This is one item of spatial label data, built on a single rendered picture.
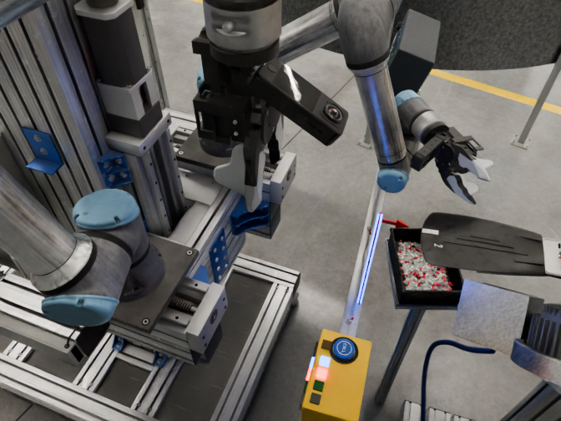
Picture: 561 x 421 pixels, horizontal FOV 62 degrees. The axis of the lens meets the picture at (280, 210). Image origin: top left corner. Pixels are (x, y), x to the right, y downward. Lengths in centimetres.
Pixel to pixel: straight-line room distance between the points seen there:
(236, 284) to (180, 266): 96
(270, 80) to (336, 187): 224
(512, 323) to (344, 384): 40
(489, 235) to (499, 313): 19
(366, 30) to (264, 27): 58
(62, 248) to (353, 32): 69
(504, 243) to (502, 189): 196
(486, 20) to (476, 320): 183
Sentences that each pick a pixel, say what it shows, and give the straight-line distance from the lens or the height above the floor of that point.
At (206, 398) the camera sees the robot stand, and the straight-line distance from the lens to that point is 183.
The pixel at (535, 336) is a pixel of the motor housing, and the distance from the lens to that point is 104.
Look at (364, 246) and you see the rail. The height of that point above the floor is 86.
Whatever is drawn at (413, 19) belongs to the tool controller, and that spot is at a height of 125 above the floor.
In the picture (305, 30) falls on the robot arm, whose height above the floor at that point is 136.
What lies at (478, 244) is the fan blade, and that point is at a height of 118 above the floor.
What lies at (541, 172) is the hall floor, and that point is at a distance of 319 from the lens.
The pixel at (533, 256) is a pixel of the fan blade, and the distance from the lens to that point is 102.
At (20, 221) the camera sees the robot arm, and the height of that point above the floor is 140.
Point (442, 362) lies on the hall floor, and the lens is 220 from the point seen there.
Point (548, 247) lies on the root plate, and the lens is 105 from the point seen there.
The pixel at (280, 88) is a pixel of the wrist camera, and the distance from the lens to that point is 50.
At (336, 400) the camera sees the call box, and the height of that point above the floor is 107.
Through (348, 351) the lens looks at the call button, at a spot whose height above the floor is 108.
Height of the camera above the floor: 191
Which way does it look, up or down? 48 degrees down
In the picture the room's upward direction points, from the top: straight up
